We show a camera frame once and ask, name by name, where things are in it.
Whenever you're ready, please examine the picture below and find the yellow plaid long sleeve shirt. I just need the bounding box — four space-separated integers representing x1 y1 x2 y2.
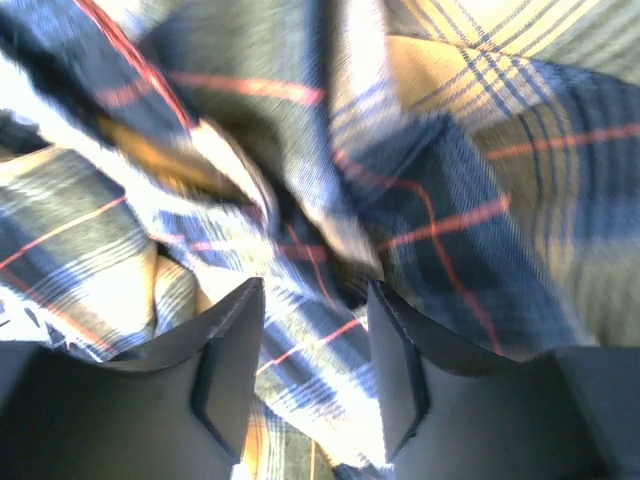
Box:
1 1 639 479

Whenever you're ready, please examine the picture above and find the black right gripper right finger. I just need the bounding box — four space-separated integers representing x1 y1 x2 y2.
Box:
368 281 639 479

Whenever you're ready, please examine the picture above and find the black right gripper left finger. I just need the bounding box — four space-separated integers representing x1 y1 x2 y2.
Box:
1 278 264 479

